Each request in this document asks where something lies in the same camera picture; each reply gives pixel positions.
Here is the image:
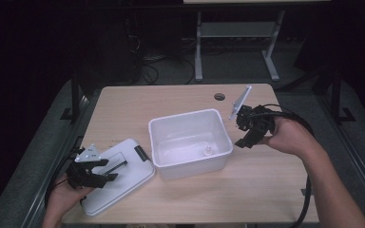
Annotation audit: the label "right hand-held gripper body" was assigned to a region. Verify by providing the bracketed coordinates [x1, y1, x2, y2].
[228, 85, 277, 141]

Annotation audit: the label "black floor cables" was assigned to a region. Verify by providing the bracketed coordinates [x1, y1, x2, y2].
[125, 18, 198, 86]

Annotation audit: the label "person's right hand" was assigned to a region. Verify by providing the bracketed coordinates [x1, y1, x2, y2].
[259, 118, 326, 160]

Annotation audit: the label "grey metal stand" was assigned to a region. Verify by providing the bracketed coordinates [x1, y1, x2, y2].
[194, 9, 286, 83]

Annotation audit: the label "white box lid black latch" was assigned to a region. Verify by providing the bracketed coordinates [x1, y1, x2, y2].
[80, 138, 156, 218]

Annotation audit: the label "person's left hand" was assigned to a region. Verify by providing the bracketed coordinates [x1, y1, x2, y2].
[46, 182, 95, 220]

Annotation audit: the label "black frame post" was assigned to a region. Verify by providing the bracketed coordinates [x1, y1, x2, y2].
[330, 68, 356, 125]
[60, 71, 83, 122]

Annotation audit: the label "white plastic storage box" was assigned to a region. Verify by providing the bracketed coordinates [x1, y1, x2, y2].
[147, 108, 235, 181]

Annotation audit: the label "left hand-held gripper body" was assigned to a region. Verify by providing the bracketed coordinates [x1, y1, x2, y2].
[66, 143, 108, 190]

